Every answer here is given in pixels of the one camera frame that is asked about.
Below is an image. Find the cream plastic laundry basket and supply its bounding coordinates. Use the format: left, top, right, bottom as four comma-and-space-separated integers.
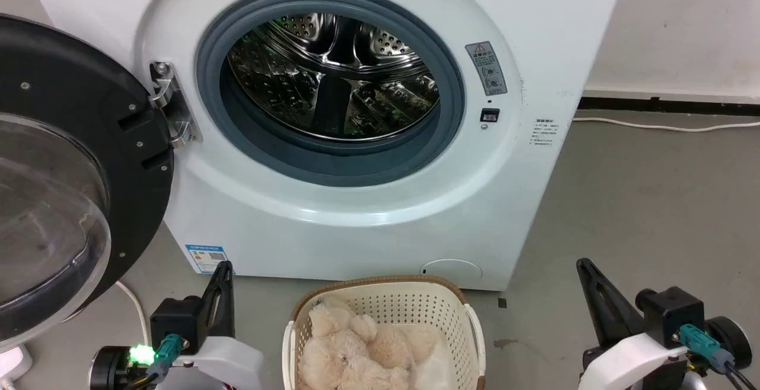
282, 275, 486, 390

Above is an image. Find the black baseboard strip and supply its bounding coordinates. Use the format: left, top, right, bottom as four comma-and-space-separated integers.
579, 97, 760, 118

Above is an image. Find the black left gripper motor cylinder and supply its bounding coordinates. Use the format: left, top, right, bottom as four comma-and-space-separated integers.
89, 345, 132, 390

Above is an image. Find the black round glass washer door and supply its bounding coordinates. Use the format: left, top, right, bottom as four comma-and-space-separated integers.
0, 15, 175, 352

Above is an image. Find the right gripper teal plug cable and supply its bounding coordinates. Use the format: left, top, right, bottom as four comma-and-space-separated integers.
679, 324, 760, 390

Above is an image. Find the long white floor cable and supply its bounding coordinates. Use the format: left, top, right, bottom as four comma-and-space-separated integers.
572, 117, 760, 133

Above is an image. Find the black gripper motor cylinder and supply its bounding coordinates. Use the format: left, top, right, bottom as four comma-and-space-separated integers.
707, 317, 753, 371
89, 345, 132, 390

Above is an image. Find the silver metal door hinge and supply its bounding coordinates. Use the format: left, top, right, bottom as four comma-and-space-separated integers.
148, 61, 202, 148

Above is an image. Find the white power cord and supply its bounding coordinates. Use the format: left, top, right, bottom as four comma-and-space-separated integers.
115, 281, 149, 346

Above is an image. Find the gripper teal plug cable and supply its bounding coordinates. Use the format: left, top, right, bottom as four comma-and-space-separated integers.
128, 334, 182, 390
679, 324, 760, 390

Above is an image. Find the stainless steel washer drum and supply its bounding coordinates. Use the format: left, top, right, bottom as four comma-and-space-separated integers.
227, 13, 441, 141

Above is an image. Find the grey warning sticker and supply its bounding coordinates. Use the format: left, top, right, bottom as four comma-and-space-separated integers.
465, 41, 508, 97

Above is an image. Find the left gripper teal plug cable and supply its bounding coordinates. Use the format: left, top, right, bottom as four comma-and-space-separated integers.
128, 334, 182, 390

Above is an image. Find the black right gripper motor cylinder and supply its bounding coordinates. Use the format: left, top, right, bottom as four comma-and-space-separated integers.
707, 317, 753, 371

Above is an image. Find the grey rubber door gasket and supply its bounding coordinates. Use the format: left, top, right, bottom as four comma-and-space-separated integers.
196, 0, 466, 188

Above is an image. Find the round white filter cover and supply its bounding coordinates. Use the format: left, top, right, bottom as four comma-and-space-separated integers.
420, 259, 483, 287

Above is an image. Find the white front-load washing machine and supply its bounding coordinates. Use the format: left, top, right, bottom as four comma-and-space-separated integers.
21, 0, 630, 293

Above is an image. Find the white cloth in basket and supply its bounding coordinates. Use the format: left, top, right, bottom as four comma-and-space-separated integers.
410, 325, 461, 390

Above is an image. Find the blue white energy label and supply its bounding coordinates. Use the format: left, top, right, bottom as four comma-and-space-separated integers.
185, 244, 233, 275

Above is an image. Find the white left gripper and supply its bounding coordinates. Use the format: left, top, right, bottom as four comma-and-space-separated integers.
156, 261, 265, 390

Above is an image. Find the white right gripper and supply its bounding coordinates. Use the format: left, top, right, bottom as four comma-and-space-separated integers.
577, 258, 689, 390

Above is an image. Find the white power strip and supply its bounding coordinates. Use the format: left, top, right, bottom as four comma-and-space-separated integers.
0, 344, 33, 382

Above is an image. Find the small printed text label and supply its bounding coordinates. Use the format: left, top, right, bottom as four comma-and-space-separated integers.
533, 118, 563, 148

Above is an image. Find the beige plush teddy bear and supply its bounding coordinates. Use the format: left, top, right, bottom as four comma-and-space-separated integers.
297, 296, 443, 390

